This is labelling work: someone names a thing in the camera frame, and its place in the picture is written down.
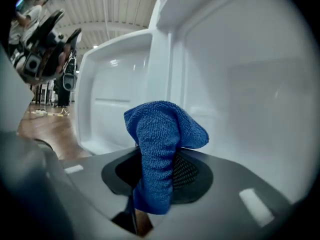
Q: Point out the blue cloth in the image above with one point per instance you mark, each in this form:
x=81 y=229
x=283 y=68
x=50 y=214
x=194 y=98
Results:
x=160 y=139

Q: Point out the white water dispenser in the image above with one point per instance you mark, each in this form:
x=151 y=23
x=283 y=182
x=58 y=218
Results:
x=250 y=84

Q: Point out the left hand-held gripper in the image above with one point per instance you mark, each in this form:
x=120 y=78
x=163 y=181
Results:
x=32 y=64

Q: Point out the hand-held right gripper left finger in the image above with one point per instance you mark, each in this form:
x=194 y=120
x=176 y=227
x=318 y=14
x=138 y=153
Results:
x=100 y=161

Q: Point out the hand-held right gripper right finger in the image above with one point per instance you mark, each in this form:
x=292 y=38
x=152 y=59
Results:
x=237 y=179

